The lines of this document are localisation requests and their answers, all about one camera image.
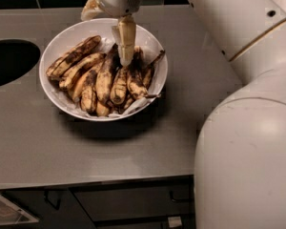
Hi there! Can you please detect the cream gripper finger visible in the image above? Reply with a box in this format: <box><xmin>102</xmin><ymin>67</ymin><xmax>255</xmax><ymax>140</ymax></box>
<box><xmin>81</xmin><ymin>0</ymin><xmax>103</xmax><ymax>21</ymax></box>
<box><xmin>112</xmin><ymin>15</ymin><xmax>136</xmax><ymax>66</ymax></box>

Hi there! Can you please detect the dark long banana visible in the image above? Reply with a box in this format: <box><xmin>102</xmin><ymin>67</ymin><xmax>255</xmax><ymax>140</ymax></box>
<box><xmin>95</xmin><ymin>44</ymin><xmax>119</xmax><ymax>105</ymax></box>

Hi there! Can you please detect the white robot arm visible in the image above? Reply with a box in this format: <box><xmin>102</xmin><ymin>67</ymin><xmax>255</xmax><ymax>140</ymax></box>
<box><xmin>188</xmin><ymin>0</ymin><xmax>286</xmax><ymax>229</ymax></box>

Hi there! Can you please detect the far right stemmed banana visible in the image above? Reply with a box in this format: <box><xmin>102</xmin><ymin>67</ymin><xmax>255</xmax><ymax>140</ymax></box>
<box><xmin>142</xmin><ymin>50</ymin><xmax>165</xmax><ymax>88</ymax></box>

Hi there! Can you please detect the dark right curved banana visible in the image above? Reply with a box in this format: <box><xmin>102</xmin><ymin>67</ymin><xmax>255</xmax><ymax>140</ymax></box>
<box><xmin>127</xmin><ymin>47</ymin><xmax>157</xmax><ymax>100</ymax></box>

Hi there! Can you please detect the small centre spotted banana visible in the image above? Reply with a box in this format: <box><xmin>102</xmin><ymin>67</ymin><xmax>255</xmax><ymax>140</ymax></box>
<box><xmin>110</xmin><ymin>67</ymin><xmax>128</xmax><ymax>105</ymax></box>

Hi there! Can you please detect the top left spotted banana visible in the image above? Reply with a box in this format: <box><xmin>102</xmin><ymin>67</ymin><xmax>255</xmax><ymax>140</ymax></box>
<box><xmin>46</xmin><ymin>35</ymin><xmax>101</xmax><ymax>78</ymax></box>

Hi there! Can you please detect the lower left spotted banana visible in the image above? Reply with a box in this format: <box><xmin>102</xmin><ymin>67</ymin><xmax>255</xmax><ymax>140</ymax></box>
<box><xmin>68</xmin><ymin>61</ymin><xmax>103</xmax><ymax>115</ymax></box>

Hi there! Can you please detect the bottom small banana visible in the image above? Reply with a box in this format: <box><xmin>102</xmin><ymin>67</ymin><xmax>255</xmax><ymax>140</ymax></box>
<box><xmin>95</xmin><ymin>101</ymin><xmax>112</xmax><ymax>116</ymax></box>

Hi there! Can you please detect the white paper bowl liner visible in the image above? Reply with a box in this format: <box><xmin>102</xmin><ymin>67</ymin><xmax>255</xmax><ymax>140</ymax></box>
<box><xmin>46</xmin><ymin>35</ymin><xmax>165</xmax><ymax>117</ymax></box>

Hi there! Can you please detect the round hole in counter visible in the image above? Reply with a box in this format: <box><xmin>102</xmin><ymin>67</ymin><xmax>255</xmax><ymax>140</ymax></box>
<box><xmin>0</xmin><ymin>39</ymin><xmax>41</xmax><ymax>86</ymax></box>

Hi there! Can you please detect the dark left cabinet door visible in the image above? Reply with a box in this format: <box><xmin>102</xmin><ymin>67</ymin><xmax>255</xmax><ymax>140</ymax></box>
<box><xmin>4</xmin><ymin>190</ymin><xmax>94</xmax><ymax>229</ymax></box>

